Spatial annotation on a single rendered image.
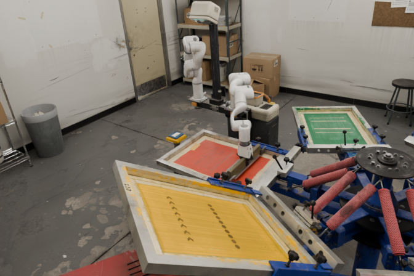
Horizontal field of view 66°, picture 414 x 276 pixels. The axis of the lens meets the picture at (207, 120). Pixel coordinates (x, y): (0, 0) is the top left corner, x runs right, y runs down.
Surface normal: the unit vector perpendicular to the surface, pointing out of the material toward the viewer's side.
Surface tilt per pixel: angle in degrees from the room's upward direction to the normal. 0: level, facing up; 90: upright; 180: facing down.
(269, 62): 83
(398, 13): 90
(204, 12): 64
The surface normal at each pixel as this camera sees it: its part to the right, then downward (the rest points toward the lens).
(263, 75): -0.54, 0.41
